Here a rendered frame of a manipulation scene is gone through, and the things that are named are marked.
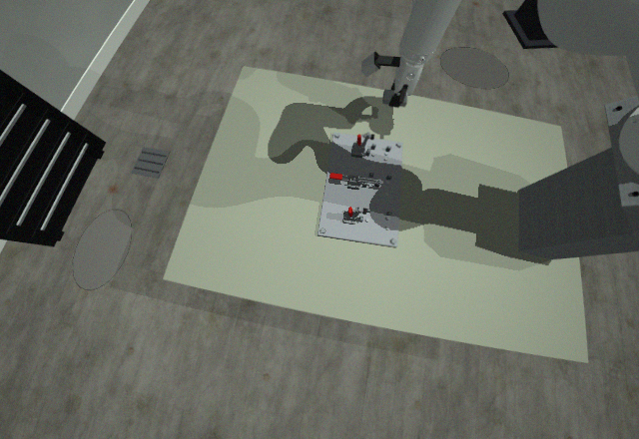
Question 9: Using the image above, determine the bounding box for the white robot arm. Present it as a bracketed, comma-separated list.
[361, 0, 639, 175]

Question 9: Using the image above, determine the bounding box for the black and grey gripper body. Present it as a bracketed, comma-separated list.
[394, 51, 426, 96]

